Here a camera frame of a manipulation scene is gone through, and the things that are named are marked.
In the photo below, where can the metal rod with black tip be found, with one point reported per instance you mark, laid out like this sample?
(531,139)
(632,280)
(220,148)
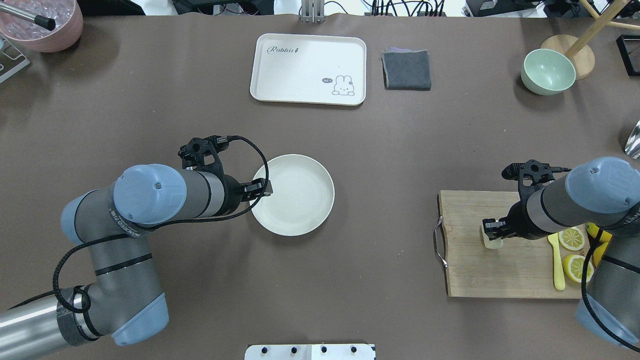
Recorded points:
(31,17)

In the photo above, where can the lemon half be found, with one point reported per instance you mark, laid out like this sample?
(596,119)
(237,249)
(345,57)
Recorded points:
(572,266)
(572,239)

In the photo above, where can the cream rabbit tray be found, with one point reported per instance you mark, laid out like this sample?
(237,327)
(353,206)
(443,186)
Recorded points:
(309,69)

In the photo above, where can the metal bracket at edge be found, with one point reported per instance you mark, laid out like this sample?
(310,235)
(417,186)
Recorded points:
(312,11)

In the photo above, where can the grey metal plate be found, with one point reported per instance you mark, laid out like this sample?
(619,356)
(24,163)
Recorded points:
(12,60)

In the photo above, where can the wooden cutting board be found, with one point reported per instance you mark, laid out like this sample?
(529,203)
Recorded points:
(520,269)

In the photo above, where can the wooden stand with base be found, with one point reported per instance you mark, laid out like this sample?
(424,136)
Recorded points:
(577,50)

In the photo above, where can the black frame object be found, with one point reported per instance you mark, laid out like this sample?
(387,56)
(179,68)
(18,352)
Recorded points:
(629,49)

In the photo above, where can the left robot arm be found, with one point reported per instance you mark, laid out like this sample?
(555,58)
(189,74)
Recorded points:
(126,301)

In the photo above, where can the shiny metal object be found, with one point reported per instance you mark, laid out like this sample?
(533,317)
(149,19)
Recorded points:
(632,144)

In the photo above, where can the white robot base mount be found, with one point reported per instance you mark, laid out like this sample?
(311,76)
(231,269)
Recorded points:
(317,351)

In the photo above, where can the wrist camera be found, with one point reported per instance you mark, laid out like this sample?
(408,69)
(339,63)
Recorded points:
(531,176)
(202,154)

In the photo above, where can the grey folded cloth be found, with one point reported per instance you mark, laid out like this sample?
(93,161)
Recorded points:
(406,69)

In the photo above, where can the pale green round plate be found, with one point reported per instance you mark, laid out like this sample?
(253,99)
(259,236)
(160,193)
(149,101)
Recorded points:
(303,194)

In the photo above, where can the lemon half upper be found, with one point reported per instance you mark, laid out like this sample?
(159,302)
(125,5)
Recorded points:
(572,239)

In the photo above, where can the whole yellow lemon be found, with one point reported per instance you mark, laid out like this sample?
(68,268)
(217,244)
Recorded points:
(598,254)
(597,234)

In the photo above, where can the mint green bowl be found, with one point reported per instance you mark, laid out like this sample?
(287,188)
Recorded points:
(547,72)

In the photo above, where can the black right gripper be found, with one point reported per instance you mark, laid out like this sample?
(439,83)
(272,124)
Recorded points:
(514,223)

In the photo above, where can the lemon half lower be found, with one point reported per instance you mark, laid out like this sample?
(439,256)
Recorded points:
(572,266)

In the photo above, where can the yellow plastic knife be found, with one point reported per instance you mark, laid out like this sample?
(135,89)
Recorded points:
(559,281)

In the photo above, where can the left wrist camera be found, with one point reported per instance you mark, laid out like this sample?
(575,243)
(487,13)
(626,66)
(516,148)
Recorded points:
(202,154)

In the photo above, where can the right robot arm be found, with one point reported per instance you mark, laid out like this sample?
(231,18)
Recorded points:
(604,191)

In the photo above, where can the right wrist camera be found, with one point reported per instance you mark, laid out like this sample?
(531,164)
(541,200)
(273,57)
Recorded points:
(531,176)

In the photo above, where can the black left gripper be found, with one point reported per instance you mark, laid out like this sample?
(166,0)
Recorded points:
(231,193)

